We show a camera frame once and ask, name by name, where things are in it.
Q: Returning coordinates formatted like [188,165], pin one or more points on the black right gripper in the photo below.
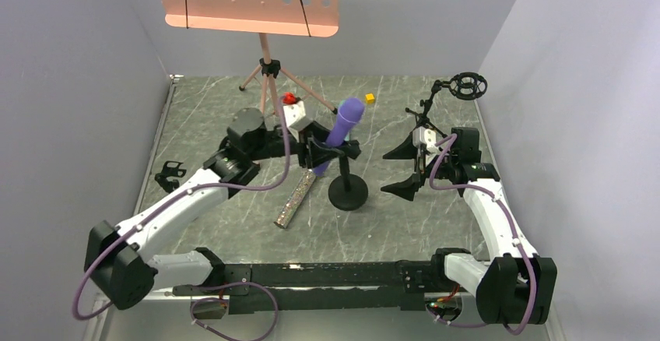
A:
[420,165]

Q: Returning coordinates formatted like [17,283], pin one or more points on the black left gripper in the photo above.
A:
[314,150]

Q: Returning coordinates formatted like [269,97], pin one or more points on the purple microphone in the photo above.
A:
[353,110]

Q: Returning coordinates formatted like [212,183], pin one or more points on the black round-base microphone stand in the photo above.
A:
[348,192]

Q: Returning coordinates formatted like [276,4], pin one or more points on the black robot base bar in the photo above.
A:
[405,285]

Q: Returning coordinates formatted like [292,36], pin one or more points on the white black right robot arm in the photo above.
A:
[515,287]

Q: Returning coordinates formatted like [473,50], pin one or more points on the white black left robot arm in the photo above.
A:
[124,260]

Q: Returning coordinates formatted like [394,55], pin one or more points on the pink music stand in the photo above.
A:
[304,18]

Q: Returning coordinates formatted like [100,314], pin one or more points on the black clip stand at left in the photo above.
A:
[170,175]

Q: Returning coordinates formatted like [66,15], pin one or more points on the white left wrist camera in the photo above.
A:
[296,115]

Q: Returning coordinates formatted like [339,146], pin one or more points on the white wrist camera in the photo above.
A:
[425,140]
[296,115]

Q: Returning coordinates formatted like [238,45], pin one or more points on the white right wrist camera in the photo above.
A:
[425,140]

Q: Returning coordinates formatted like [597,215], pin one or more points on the black tripod shock-mount stand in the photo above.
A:
[464,86]

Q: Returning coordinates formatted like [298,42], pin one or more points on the aluminium table edge rail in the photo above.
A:
[174,82]

